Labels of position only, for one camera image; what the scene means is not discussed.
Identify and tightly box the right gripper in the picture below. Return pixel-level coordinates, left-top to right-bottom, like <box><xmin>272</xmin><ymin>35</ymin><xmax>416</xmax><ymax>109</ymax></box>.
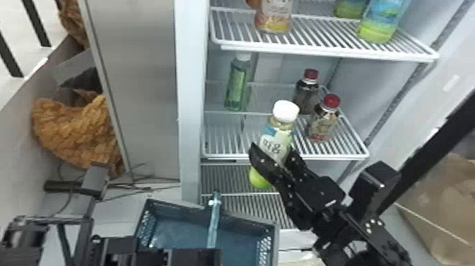
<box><xmin>247</xmin><ymin>142</ymin><xmax>347</xmax><ymax>232</ymax></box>

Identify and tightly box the green bottle with white cap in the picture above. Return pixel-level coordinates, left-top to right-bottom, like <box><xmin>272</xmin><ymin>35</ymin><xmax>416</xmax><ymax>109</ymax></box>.
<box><xmin>248</xmin><ymin>99</ymin><xmax>300</xmax><ymax>190</ymax></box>

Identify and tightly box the brown bottle with red cap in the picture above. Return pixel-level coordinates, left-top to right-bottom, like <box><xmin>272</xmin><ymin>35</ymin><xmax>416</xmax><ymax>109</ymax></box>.
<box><xmin>292</xmin><ymin>68</ymin><xmax>322</xmax><ymax>115</ymax></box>
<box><xmin>304</xmin><ymin>93</ymin><xmax>342</xmax><ymax>143</ymax></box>

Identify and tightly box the white fridge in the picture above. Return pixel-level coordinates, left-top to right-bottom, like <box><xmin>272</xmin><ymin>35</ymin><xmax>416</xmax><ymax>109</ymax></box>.
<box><xmin>78</xmin><ymin>0</ymin><xmax>475</xmax><ymax>266</ymax></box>

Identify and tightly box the blue basket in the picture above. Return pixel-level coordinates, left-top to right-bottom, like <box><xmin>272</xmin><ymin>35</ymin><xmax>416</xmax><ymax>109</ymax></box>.
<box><xmin>133</xmin><ymin>191</ymin><xmax>280</xmax><ymax>266</ymax></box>

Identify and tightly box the orange bottle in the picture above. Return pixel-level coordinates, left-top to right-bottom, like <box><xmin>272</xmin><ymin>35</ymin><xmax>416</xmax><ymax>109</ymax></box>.
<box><xmin>253</xmin><ymin>0</ymin><xmax>294</xmax><ymax>34</ymax></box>

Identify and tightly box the fridge door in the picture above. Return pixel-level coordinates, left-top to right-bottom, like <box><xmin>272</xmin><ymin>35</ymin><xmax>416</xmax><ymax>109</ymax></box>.
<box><xmin>377</xmin><ymin>88</ymin><xmax>475</xmax><ymax>266</ymax></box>

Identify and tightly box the brown woven basket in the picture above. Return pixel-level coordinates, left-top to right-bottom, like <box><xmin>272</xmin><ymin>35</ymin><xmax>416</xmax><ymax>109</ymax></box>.
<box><xmin>30</xmin><ymin>88</ymin><xmax>124</xmax><ymax>176</ymax></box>
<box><xmin>58</xmin><ymin>0</ymin><xmax>90</xmax><ymax>50</ymax></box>

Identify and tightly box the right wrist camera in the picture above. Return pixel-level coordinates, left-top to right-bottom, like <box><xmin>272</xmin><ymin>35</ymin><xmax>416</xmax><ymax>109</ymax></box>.
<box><xmin>348</xmin><ymin>161</ymin><xmax>402</xmax><ymax>224</ymax></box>

